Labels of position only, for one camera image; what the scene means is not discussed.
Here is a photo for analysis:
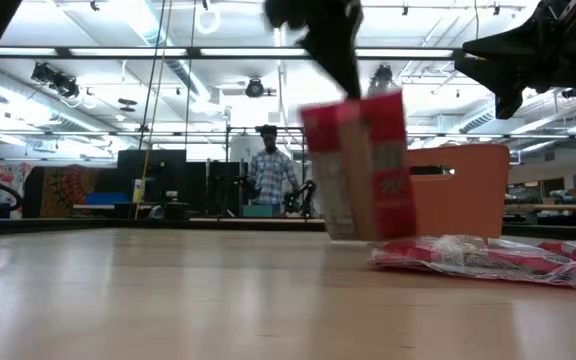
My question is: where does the black metal table frame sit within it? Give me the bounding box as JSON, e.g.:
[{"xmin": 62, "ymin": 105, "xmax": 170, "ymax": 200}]
[{"xmin": 0, "ymin": 214, "xmax": 576, "ymax": 241}]

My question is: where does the teal box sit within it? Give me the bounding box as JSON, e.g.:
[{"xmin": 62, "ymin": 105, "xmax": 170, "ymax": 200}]
[{"xmin": 241, "ymin": 203, "xmax": 275, "ymax": 218}]

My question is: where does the red and white snack box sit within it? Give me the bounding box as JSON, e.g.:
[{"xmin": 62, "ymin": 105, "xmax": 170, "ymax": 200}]
[{"xmin": 300, "ymin": 89, "xmax": 418, "ymax": 242}]

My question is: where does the orange plastic basket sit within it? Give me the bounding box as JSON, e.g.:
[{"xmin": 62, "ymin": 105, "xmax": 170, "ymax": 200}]
[{"xmin": 407, "ymin": 143, "xmax": 512, "ymax": 240}]

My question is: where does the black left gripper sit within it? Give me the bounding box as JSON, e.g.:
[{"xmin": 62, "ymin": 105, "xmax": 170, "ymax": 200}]
[{"xmin": 262, "ymin": 0, "xmax": 364, "ymax": 100}]

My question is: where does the wooden background workbench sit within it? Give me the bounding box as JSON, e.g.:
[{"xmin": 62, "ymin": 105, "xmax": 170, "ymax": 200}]
[{"xmin": 505, "ymin": 202, "xmax": 576, "ymax": 214}]

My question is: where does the red yellow patterned cloth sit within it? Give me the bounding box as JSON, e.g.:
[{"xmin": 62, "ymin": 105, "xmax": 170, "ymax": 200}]
[{"xmin": 22, "ymin": 164, "xmax": 119, "ymax": 219}]

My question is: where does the blue box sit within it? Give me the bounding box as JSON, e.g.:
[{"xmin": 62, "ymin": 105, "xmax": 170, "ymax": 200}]
[{"xmin": 85, "ymin": 192, "xmax": 130, "ymax": 206}]

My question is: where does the white tank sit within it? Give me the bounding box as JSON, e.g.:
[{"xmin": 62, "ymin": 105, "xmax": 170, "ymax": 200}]
[{"xmin": 229, "ymin": 133, "xmax": 264, "ymax": 164}]

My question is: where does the black ceiling spotlight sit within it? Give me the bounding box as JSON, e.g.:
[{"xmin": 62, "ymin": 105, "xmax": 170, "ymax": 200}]
[
  {"xmin": 367, "ymin": 63, "xmax": 399, "ymax": 96},
  {"xmin": 244, "ymin": 77, "xmax": 266, "ymax": 99},
  {"xmin": 30, "ymin": 62, "xmax": 82, "ymax": 100}
]

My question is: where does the yellow hanging cord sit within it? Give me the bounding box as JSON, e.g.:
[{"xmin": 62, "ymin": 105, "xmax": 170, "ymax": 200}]
[{"xmin": 135, "ymin": 0, "xmax": 174, "ymax": 220}]

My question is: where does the person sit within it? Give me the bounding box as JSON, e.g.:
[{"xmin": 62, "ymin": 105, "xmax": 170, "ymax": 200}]
[{"xmin": 245, "ymin": 123, "xmax": 302, "ymax": 217}]

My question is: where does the black upright panel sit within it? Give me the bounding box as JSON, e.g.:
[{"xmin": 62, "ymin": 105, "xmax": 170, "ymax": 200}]
[{"xmin": 206, "ymin": 160, "xmax": 249, "ymax": 217}]

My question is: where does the white floral cloth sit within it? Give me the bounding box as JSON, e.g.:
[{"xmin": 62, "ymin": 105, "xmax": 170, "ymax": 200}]
[{"xmin": 0, "ymin": 162, "xmax": 34, "ymax": 219}]

